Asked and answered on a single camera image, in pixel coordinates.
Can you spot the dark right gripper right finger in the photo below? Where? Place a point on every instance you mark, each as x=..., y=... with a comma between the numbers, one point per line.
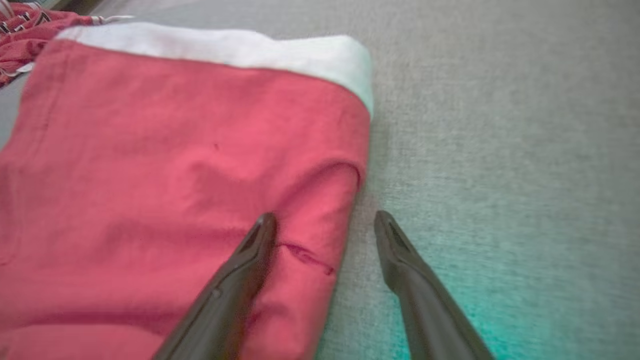
x=430, y=310

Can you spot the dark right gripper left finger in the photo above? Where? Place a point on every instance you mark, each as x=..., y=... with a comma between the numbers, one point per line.
x=225, y=305

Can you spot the red shorts with white stripe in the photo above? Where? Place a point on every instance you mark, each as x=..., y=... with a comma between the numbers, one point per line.
x=150, y=175

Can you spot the red mesh jersey with lettering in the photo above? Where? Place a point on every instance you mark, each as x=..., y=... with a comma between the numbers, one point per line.
x=25, y=45

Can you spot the large grey sofa seat cushion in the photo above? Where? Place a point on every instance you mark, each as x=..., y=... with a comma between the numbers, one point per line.
x=500, y=150

